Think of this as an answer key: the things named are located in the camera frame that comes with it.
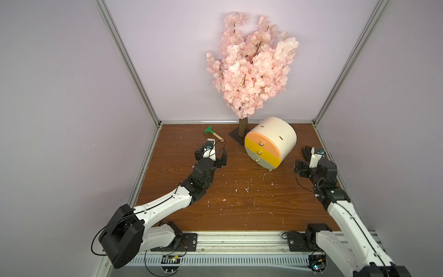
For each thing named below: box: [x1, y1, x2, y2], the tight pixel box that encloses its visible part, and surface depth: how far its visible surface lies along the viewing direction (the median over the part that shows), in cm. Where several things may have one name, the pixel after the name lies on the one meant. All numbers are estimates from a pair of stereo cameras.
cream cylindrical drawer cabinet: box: [243, 116, 298, 170], surface depth 89 cm
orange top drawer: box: [245, 131, 281, 160], surface depth 83 cm
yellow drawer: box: [244, 136, 283, 167], surface depth 89 cm
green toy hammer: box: [204, 125, 225, 142], surface depth 115 cm
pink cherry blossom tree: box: [206, 11, 300, 147], surface depth 71 cm
